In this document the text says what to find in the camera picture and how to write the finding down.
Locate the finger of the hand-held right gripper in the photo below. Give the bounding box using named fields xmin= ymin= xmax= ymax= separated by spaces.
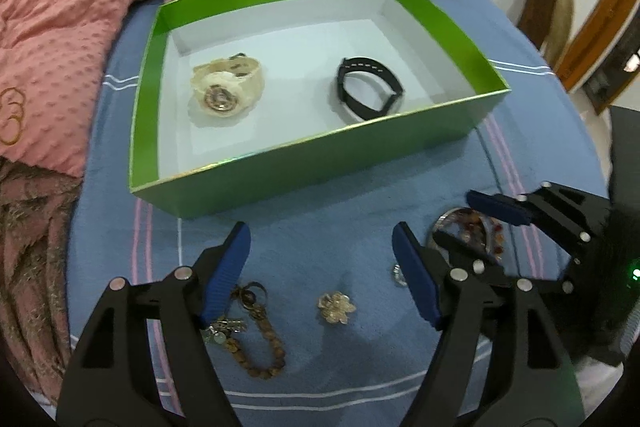
xmin=432 ymin=229 xmax=577 ymax=299
xmin=466 ymin=181 xmax=613 ymax=259

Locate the gold flower brooch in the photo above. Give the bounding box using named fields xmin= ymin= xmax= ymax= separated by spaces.
xmin=316 ymin=291 xmax=357 ymax=324

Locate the wooden chair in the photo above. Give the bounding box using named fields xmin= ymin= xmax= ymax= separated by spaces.
xmin=515 ymin=0 xmax=576 ymax=68

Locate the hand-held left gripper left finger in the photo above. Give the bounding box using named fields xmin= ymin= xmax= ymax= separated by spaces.
xmin=56 ymin=222 xmax=252 ymax=427

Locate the black furniture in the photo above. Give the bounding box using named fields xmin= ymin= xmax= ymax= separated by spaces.
xmin=607 ymin=104 xmax=640 ymax=208

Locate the cream wrist watch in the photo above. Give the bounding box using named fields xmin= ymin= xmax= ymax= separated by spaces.
xmin=189 ymin=53 xmax=264 ymax=120

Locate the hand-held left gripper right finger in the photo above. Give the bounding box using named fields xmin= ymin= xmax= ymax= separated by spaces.
xmin=391 ymin=222 xmax=586 ymax=427

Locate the blue striped bedsheet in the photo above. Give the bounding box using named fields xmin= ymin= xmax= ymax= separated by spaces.
xmin=65 ymin=0 xmax=616 ymax=427

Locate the green cardboard box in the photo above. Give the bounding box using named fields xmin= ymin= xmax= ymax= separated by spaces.
xmin=127 ymin=0 xmax=512 ymax=220

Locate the brown bead charm bracelet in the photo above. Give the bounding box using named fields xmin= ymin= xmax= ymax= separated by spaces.
xmin=202 ymin=283 xmax=287 ymax=379

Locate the silver bangle with brown beads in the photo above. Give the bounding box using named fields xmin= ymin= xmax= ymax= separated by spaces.
xmin=431 ymin=207 xmax=506 ymax=265

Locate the brown woven blanket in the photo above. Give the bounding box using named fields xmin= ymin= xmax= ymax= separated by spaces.
xmin=0 ymin=157 xmax=83 ymax=408

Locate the wooden door frame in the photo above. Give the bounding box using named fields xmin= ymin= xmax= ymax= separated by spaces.
xmin=555 ymin=0 xmax=640 ymax=92

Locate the pink dotted blanket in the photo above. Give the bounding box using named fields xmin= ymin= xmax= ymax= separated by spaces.
xmin=0 ymin=0 xmax=191 ymax=180

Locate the black wrist watch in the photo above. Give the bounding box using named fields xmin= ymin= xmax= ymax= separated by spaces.
xmin=335 ymin=57 xmax=405 ymax=124

